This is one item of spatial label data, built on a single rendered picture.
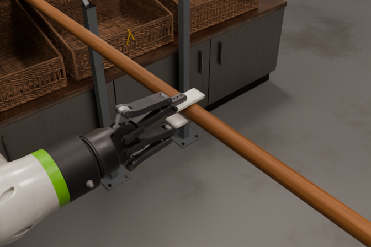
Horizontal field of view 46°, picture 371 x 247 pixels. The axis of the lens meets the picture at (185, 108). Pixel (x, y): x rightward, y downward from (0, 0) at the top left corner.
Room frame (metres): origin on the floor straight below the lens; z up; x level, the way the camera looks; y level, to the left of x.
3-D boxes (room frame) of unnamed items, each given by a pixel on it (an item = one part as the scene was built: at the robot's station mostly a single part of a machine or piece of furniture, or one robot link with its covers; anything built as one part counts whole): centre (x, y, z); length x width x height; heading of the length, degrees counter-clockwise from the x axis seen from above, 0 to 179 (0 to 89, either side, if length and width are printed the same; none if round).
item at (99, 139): (0.53, 0.12, 1.19); 0.09 x 0.07 x 0.08; 131
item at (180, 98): (0.61, 0.02, 1.23); 0.05 x 0.01 x 0.03; 131
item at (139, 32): (1.96, 0.42, 0.72); 0.56 x 0.49 x 0.28; 131
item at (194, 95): (0.63, 0.00, 1.21); 0.07 x 0.03 x 0.01; 131
